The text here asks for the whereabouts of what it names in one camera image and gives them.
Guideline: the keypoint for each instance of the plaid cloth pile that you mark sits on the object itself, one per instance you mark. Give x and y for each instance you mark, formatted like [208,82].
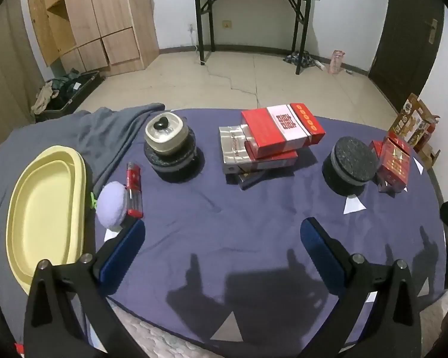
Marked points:
[300,59]

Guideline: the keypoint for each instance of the pink bag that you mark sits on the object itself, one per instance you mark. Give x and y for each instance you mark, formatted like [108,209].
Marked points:
[336,63]

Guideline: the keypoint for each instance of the white quilted mattress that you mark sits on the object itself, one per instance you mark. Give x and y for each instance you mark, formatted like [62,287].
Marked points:
[149,337]

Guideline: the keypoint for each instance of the white round puff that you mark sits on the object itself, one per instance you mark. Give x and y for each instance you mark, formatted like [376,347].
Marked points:
[112,203]

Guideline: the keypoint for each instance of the green clip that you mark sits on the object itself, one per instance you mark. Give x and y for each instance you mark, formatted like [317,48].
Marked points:
[93,199]

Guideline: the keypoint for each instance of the brown curtain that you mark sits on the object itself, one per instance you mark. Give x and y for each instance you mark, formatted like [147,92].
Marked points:
[7,82]

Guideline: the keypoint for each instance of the dark brown cigarette box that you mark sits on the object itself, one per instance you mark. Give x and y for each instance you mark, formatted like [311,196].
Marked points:
[248,179]

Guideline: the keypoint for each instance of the silver red cigarette box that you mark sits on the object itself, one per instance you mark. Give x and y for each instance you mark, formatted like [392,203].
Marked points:
[231,149]

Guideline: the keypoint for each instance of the black open suitcase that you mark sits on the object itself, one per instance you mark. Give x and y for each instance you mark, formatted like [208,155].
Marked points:
[74,95]

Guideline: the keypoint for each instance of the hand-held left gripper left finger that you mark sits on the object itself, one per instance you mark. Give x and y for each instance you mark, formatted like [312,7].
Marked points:
[123,246]

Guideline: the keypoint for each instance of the grey blanket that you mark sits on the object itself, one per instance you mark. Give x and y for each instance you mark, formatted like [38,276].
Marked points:
[108,130]

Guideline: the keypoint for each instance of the black foam disc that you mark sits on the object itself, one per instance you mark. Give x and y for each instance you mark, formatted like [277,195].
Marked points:
[171,166]
[352,160]

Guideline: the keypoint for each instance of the red white cigarette box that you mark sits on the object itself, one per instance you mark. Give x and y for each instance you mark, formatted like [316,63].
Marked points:
[276,130]

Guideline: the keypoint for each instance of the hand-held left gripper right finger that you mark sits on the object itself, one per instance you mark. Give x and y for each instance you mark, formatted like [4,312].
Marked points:
[317,250]

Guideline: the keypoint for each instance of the beige square jar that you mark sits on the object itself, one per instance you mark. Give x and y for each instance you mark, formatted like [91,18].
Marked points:
[168,134]

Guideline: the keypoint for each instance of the yellowed wall socket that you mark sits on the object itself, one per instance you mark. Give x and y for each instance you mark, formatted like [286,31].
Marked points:
[227,24]

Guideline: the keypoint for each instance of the red lighter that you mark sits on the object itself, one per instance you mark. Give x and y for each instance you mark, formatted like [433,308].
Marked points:
[133,182]

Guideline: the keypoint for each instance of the printed cardboard box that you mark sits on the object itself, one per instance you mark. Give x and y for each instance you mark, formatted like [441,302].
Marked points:
[410,119]

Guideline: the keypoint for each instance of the pile of clothes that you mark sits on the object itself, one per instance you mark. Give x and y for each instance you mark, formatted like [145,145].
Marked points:
[46,95]

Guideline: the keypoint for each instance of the yellow plastic basin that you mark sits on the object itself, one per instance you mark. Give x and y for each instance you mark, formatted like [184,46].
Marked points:
[41,212]

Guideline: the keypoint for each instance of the wooden wardrobe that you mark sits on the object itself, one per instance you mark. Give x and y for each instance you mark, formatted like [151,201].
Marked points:
[97,15]

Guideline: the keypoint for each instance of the dark wooden door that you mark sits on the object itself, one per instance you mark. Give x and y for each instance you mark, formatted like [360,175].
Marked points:
[403,44]

